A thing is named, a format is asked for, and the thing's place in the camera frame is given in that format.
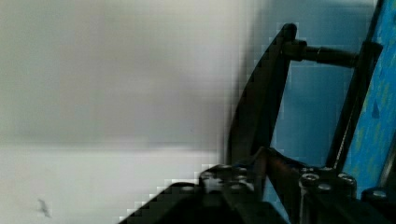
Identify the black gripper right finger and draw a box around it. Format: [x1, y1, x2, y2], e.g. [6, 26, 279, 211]
[267, 148, 395, 224]

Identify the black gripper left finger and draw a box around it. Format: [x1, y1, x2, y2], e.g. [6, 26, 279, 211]
[118, 164, 287, 224]

